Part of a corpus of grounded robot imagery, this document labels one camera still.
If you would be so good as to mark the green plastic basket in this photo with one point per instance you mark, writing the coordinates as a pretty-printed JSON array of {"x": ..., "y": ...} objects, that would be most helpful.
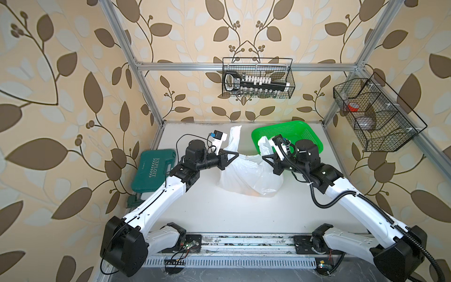
[{"x": 293, "y": 131}]

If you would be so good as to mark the back wire basket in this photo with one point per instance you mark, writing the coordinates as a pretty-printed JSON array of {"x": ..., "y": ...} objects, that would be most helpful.
[{"x": 278, "y": 69}]

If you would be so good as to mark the black white tool set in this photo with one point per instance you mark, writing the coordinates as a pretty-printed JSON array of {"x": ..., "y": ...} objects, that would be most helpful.
[{"x": 234, "y": 82}]

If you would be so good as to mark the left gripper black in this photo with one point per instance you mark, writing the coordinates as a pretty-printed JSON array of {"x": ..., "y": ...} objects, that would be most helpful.
[{"x": 221, "y": 161}]

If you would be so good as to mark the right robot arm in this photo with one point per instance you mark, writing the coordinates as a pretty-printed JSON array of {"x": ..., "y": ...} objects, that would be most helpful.
[{"x": 395, "y": 249}]

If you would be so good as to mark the green tool case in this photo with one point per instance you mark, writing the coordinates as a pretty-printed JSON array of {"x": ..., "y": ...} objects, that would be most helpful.
[{"x": 152, "y": 170}]

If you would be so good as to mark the wire basket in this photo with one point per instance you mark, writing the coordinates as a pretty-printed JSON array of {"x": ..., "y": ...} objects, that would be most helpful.
[
  {"x": 278, "y": 69},
  {"x": 386, "y": 120}
]

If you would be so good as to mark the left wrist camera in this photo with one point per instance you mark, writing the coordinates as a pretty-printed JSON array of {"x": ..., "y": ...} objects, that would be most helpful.
[{"x": 217, "y": 138}]

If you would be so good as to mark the printed white plastic bag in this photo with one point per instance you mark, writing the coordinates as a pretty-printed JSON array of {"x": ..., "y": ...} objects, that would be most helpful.
[{"x": 251, "y": 175}]

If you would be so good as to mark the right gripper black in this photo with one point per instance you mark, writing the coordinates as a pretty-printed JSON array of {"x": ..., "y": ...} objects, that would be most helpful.
[{"x": 276, "y": 163}]

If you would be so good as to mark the right wire basket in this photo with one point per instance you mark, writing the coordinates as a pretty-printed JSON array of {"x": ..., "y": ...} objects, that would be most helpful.
[{"x": 386, "y": 120}]

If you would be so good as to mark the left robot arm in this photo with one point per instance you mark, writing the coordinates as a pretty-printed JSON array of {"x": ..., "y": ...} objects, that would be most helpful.
[{"x": 128, "y": 241}]

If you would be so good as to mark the red tape roll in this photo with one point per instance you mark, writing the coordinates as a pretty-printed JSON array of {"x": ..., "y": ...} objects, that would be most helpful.
[{"x": 353, "y": 107}]

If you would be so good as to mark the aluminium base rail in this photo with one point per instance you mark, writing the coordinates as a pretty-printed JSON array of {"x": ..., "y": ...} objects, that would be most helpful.
[{"x": 263, "y": 245}]

